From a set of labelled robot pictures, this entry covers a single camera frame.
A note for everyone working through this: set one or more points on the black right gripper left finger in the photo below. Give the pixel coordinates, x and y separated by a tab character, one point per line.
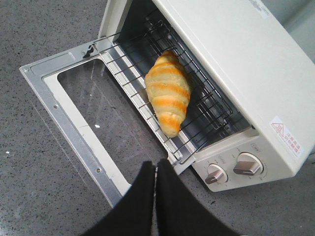
132	215

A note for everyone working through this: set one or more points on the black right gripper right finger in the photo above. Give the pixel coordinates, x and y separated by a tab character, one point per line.
179	213

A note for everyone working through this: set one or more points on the golden striped croissant bread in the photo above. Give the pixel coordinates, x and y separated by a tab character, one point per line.
169	88

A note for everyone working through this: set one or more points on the glass oven door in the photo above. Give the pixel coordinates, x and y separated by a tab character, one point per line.
96	95

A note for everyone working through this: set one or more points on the lower oven control knob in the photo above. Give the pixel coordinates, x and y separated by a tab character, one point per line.
216	174

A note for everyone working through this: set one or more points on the white Toshiba toaster oven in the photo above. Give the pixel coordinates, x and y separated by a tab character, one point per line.
263	72

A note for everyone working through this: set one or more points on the black wire oven rack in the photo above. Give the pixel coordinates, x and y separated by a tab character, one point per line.
209	105

